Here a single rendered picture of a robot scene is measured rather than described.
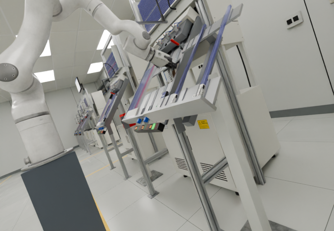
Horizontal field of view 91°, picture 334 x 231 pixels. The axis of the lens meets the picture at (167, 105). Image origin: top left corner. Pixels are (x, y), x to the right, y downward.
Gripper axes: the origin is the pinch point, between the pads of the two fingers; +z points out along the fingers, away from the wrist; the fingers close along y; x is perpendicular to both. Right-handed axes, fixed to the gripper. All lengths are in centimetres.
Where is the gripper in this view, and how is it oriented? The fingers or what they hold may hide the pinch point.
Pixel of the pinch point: (172, 65)
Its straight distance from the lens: 107.4
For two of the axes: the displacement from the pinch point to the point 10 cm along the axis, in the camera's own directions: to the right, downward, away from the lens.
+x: -1.7, 9.4, -2.8
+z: 8.3, 2.9, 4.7
